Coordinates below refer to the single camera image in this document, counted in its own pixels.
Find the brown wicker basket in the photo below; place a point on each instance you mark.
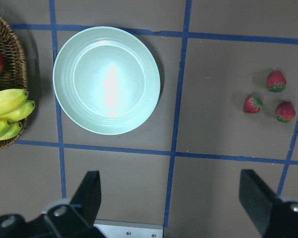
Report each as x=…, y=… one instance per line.
x=14, y=76

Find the yellow banana bunch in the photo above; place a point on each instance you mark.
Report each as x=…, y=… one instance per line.
x=14, y=107

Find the red strawberry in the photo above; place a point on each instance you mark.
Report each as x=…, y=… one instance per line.
x=276, y=82
x=285, y=112
x=252, y=105

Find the light green plate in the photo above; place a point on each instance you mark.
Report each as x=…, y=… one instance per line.
x=106, y=80

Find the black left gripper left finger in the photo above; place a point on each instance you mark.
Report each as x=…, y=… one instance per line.
x=66, y=220

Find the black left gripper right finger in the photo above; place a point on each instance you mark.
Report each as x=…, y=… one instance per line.
x=273, y=216

